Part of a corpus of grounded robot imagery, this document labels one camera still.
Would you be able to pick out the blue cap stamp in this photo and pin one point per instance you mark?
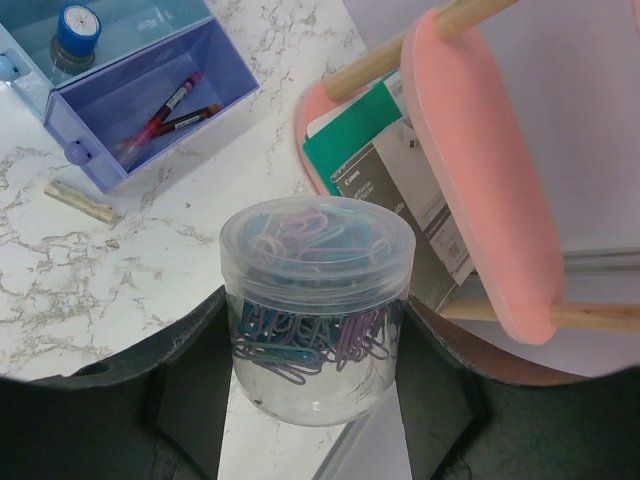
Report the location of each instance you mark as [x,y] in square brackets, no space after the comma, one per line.
[75,40]

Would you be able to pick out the green folder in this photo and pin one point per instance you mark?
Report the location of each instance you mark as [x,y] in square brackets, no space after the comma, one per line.
[329,134]

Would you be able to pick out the white chalk stick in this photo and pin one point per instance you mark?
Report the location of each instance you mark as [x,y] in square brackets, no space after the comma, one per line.
[81,202]

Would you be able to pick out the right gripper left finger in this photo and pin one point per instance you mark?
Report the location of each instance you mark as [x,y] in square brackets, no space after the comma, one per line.
[155,410]

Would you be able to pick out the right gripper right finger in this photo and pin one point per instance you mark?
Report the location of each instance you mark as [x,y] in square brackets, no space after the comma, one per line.
[473,411]

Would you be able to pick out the cyan drawer bin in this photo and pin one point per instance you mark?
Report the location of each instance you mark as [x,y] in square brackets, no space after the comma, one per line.
[46,45]

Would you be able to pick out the clear paperclip box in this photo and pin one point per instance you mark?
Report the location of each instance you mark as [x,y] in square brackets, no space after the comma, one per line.
[316,289]

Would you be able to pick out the pink three tier shelf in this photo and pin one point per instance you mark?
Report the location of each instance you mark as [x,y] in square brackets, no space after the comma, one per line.
[461,112]

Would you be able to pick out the red pen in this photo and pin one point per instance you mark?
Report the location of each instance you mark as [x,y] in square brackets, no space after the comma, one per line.
[187,120]
[128,149]

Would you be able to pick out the dark setup guide booklet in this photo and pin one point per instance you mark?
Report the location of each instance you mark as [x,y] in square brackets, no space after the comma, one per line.
[392,171]

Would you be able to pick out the purple drawer bin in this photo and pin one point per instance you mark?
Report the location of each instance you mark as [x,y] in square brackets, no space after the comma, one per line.
[90,117]

